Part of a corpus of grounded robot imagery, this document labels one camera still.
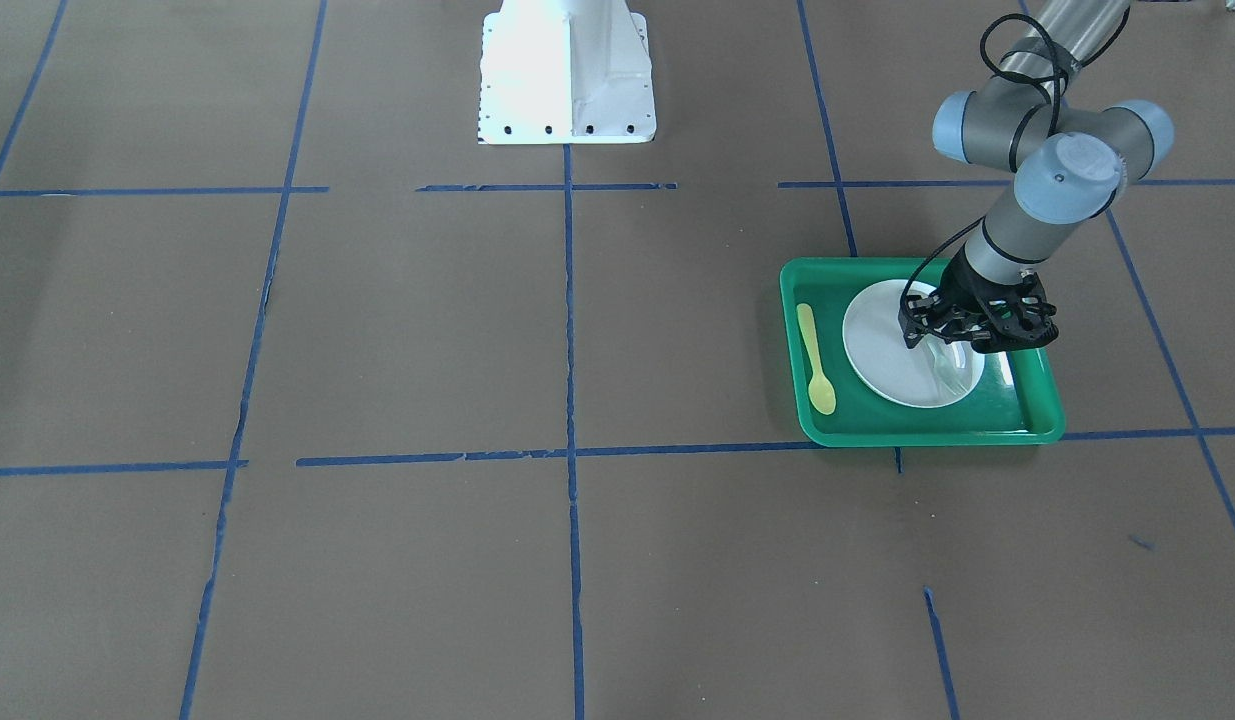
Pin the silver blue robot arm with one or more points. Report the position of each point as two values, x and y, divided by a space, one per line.
1068 166

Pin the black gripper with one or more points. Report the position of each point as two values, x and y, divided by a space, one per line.
961 283

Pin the green plastic tray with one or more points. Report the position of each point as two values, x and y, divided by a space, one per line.
1016 402

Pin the yellow plastic spoon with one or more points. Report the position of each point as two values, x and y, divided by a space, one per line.
821 392

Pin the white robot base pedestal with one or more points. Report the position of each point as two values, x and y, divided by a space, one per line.
565 72

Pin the white round plate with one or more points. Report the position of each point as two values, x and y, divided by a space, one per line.
873 345

